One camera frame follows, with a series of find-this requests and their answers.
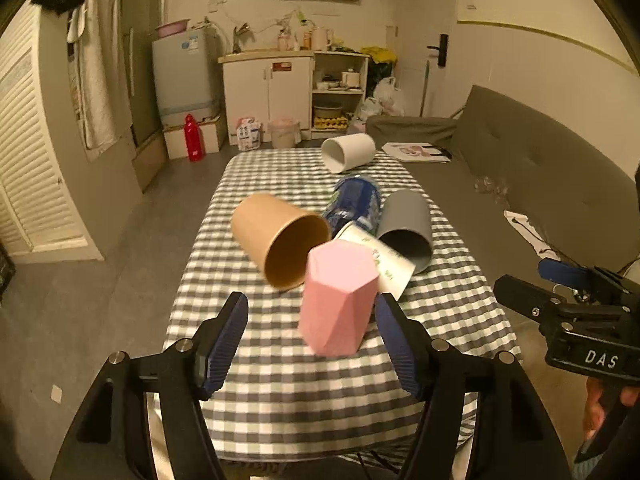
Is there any red bottle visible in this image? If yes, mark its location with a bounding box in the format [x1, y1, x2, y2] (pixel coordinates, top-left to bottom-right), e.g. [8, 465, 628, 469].
[183, 114, 206, 162]

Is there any yellow bag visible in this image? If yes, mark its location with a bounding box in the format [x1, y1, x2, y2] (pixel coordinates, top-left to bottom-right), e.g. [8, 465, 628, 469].
[360, 46, 397, 66]

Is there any grey cup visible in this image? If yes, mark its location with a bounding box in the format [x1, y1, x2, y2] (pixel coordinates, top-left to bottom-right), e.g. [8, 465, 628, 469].
[376, 189, 434, 275]

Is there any person's right hand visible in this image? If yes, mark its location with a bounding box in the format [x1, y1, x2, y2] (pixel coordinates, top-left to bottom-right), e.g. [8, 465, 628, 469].
[582, 377, 640, 443]

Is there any pink-rimmed waste bin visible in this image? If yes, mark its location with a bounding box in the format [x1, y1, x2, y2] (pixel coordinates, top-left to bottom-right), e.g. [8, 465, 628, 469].
[267, 118, 301, 150]

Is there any brown paper cup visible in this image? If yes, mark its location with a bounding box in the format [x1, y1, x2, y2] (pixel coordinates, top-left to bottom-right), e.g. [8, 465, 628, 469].
[230, 193, 332, 291]

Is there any pink basin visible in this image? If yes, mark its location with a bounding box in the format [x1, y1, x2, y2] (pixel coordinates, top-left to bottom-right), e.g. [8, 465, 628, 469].
[154, 18, 191, 39]

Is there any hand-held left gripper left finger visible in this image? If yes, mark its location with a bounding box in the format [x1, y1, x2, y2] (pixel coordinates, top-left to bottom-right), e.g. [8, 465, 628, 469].
[60, 291, 249, 480]

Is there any white cardboard box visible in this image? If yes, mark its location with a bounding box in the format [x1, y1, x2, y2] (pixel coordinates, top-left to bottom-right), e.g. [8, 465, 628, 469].
[163, 114, 227, 160]

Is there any open magazine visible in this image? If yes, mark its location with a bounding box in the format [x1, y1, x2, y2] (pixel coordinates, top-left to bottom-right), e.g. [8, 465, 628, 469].
[381, 142, 453, 164]

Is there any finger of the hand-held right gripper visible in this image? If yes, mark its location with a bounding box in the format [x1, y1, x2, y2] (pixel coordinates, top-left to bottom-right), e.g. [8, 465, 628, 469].
[493, 274, 569, 335]
[537, 258, 595, 289]

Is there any black door handle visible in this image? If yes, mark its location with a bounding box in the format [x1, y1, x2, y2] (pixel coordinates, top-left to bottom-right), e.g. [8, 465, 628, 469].
[426, 33, 450, 68]

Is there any white washing machine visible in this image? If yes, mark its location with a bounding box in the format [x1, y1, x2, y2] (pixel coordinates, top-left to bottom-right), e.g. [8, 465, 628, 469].
[151, 28, 222, 127]

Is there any plain white cup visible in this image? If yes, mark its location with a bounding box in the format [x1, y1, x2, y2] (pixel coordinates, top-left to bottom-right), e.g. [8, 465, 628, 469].
[320, 133, 376, 174]

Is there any clear crumpled plastic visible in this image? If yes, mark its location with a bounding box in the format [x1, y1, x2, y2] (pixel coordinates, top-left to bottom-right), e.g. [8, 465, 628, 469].
[474, 176, 509, 205]

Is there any translucent plastic bag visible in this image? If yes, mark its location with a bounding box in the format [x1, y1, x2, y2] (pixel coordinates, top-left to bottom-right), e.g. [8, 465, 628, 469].
[351, 97, 384, 134]

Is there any grey sofa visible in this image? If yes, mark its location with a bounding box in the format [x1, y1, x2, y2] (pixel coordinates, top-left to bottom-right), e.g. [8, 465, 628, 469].
[366, 85, 640, 311]

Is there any white hanging towel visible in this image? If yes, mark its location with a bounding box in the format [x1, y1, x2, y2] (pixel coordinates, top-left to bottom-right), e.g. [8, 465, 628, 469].
[67, 0, 124, 152]

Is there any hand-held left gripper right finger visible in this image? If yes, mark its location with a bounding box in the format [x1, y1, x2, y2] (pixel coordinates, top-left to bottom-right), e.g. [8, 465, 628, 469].
[375, 293, 573, 480]

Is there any grey checkered tablecloth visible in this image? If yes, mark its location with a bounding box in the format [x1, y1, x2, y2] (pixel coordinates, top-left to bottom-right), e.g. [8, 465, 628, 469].
[162, 149, 523, 466]

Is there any white louvre door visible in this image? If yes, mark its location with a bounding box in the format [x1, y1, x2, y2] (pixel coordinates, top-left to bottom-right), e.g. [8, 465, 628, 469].
[0, 4, 104, 264]

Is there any blue patterned cup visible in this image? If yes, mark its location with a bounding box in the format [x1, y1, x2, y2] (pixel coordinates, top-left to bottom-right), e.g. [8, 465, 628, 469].
[321, 174, 385, 236]

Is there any white printed packet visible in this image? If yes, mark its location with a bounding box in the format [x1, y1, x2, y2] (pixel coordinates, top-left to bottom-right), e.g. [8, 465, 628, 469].
[236, 116, 263, 152]

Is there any white plastic bag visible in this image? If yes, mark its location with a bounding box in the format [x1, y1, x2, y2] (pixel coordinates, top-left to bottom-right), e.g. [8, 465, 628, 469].
[373, 77, 405, 116]

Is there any white kettle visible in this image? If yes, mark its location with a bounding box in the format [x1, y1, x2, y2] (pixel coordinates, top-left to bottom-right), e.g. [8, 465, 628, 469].
[310, 25, 334, 52]

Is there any white printed paper cup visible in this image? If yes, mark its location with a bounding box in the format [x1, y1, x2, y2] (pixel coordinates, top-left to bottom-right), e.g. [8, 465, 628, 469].
[332, 221, 417, 301]

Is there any pink faceted cup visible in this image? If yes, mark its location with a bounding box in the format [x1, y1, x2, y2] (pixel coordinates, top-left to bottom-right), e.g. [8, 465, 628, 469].
[298, 239, 379, 357]

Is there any white kitchen cabinet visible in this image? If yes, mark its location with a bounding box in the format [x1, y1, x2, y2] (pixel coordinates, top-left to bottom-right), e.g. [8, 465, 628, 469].
[218, 49, 371, 147]

